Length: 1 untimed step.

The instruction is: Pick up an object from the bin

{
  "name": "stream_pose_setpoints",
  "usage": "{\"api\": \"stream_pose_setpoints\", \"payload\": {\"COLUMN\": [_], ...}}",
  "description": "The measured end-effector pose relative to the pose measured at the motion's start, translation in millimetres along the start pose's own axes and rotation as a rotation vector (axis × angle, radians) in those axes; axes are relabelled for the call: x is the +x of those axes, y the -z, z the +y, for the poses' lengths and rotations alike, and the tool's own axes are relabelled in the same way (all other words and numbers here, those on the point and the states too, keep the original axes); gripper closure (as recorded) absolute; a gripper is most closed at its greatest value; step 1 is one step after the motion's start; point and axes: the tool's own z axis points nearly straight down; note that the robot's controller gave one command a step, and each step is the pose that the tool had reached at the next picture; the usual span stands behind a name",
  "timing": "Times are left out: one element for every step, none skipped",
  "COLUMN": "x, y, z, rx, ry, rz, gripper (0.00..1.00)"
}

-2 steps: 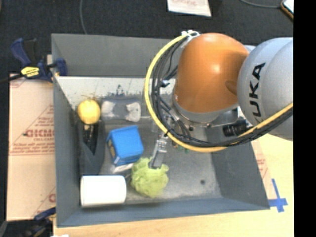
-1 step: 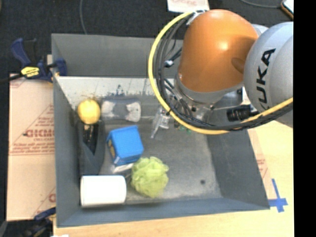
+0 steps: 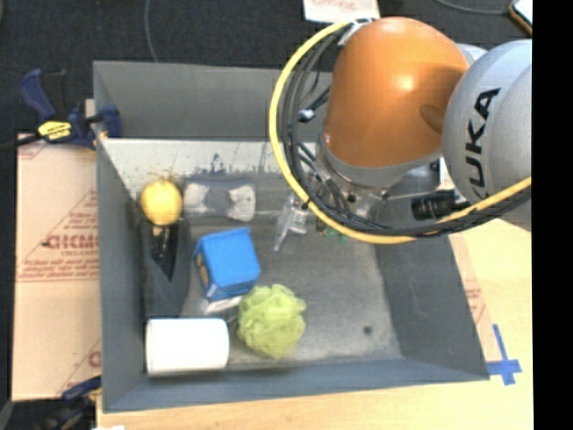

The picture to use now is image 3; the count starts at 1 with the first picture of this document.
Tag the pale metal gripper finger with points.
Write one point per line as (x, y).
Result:
(290, 232)
(296, 208)

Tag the blue box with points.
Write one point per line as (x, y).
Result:
(233, 260)

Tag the grey metal bin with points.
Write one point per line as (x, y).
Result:
(331, 294)

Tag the green mesh bath sponge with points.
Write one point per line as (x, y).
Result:
(271, 320)

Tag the yellow lemon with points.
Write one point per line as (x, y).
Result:
(161, 202)

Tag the white cup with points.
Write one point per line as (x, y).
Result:
(185, 346)

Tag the black cylinder on white bracket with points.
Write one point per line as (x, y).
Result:
(432, 208)

